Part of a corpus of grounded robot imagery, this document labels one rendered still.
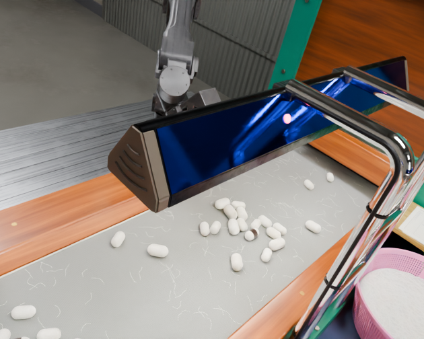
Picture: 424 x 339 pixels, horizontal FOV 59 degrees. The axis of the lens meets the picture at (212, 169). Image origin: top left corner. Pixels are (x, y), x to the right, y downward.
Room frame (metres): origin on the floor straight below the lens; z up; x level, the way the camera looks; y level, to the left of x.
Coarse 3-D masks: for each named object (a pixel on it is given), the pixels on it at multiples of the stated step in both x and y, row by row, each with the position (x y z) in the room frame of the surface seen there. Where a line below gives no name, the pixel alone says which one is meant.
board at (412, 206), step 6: (414, 204) 0.78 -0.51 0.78; (408, 210) 0.75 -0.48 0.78; (402, 216) 0.72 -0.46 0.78; (408, 216) 0.73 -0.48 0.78; (402, 222) 0.70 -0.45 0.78; (396, 228) 0.67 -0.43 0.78; (402, 234) 0.66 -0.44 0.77; (408, 240) 0.65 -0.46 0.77; (414, 240) 0.64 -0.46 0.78; (420, 246) 0.63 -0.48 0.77
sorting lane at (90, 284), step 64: (256, 192) 0.72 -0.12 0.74; (320, 192) 0.79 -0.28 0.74; (64, 256) 0.41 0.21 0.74; (128, 256) 0.44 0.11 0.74; (192, 256) 0.48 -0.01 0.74; (256, 256) 0.52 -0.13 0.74; (0, 320) 0.27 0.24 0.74; (64, 320) 0.30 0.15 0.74; (128, 320) 0.32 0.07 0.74; (192, 320) 0.35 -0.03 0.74
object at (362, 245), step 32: (288, 96) 0.43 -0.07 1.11; (320, 96) 0.42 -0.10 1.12; (384, 96) 0.52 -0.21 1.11; (416, 96) 0.50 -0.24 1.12; (352, 128) 0.38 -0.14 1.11; (384, 128) 0.37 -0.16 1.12; (384, 192) 0.34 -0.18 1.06; (416, 192) 0.46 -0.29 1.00; (384, 224) 0.41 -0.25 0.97; (352, 256) 0.34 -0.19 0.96; (320, 288) 0.35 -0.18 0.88; (352, 288) 0.46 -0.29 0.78; (320, 320) 0.43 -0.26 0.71
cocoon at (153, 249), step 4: (152, 244) 0.46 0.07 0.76; (156, 244) 0.47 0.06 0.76; (148, 248) 0.46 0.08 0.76; (152, 248) 0.45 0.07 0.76; (156, 248) 0.46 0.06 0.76; (160, 248) 0.46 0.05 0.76; (164, 248) 0.46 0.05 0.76; (148, 252) 0.45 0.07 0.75; (152, 252) 0.45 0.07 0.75; (156, 252) 0.45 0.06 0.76; (160, 252) 0.45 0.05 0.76; (164, 252) 0.45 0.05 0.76; (160, 256) 0.45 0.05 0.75; (164, 256) 0.45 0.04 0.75
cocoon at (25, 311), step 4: (16, 308) 0.29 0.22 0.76; (20, 308) 0.29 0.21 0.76; (24, 308) 0.29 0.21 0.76; (28, 308) 0.29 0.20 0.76; (32, 308) 0.29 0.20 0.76; (12, 312) 0.28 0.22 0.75; (16, 312) 0.28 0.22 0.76; (20, 312) 0.28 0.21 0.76; (24, 312) 0.29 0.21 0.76; (28, 312) 0.29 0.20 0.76; (32, 312) 0.29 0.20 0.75; (12, 316) 0.28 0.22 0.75; (16, 316) 0.28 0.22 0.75; (20, 316) 0.28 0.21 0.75; (24, 316) 0.28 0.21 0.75; (28, 316) 0.28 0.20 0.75; (32, 316) 0.29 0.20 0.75
